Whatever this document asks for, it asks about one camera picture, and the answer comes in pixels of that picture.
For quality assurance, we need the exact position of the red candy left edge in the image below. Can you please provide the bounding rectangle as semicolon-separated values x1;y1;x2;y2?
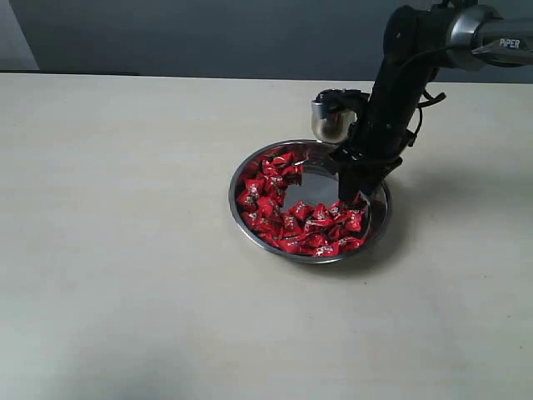
237;179;265;212

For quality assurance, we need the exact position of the red candy right side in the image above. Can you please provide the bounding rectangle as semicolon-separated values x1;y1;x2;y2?
342;192;368;210

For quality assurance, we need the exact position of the red candy top left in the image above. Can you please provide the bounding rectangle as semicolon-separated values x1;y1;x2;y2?
261;152;298;177

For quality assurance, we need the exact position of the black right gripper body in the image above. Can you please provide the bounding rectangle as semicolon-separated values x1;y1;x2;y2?
327;62;438;176

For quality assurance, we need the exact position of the black camera cable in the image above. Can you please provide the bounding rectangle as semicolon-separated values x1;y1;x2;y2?
353;45;459;147

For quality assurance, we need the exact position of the small steel cup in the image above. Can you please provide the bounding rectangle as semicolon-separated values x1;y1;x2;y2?
311;112;356;144

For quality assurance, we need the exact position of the round steel plate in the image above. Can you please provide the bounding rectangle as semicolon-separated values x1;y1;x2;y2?
228;139;391;265

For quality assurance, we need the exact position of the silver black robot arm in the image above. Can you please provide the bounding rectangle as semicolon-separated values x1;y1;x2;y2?
331;1;532;202

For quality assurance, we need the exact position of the red candy front bottom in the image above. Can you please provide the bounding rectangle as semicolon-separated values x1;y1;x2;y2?
312;242;340;258

